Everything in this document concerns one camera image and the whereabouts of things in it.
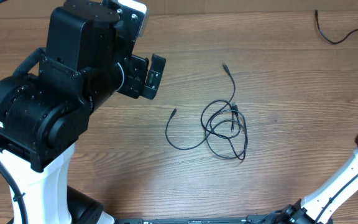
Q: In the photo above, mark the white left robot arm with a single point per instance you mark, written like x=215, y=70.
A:
x=46, y=104

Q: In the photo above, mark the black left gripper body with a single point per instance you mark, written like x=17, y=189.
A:
x=134, y=76

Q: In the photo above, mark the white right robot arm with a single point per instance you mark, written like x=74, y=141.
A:
x=319, y=206

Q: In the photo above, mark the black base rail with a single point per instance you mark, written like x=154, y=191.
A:
x=270, y=218

